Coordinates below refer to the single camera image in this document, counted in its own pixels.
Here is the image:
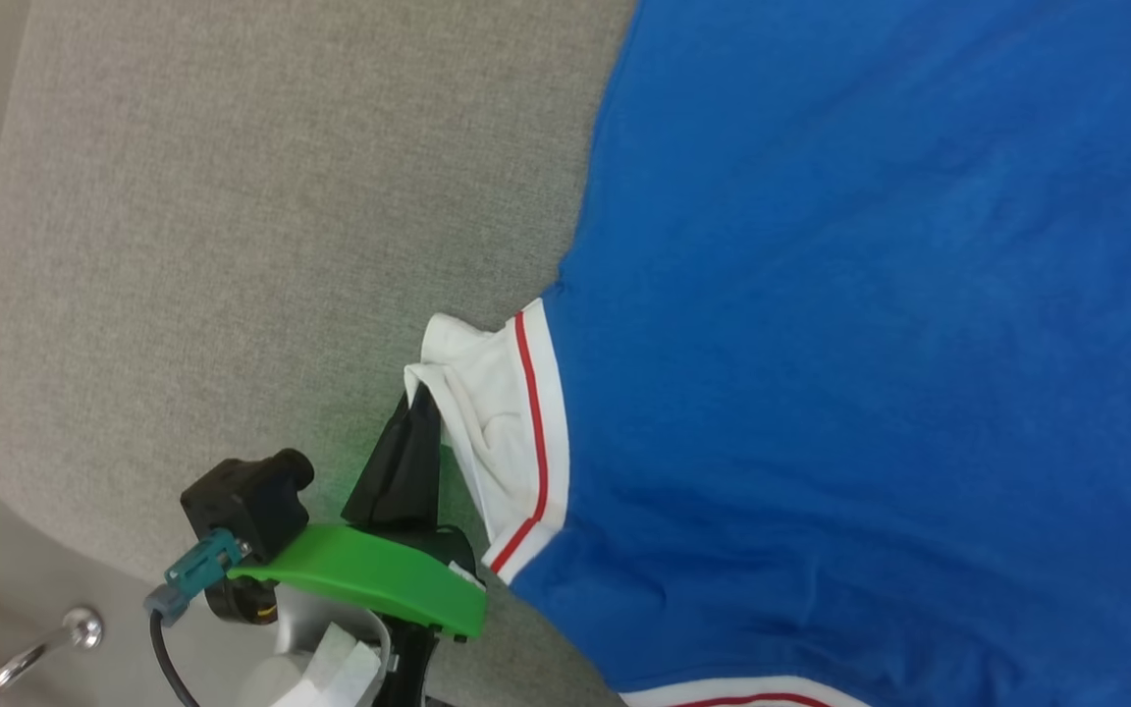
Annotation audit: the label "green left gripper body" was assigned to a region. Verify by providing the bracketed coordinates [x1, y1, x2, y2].
[204, 523, 489, 645]

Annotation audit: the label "grey fabric sofa cushion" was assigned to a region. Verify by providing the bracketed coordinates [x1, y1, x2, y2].
[0, 0, 645, 707]

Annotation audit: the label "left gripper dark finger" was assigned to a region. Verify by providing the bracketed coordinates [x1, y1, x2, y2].
[414, 408, 445, 533]
[341, 389, 422, 531]

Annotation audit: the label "blue white sports jersey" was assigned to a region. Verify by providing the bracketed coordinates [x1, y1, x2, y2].
[403, 0, 1131, 707]

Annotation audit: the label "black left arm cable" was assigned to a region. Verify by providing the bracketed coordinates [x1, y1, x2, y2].
[142, 528, 244, 707]

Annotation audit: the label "chrome metal rod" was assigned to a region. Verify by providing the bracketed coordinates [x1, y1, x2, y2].
[0, 606, 106, 694]

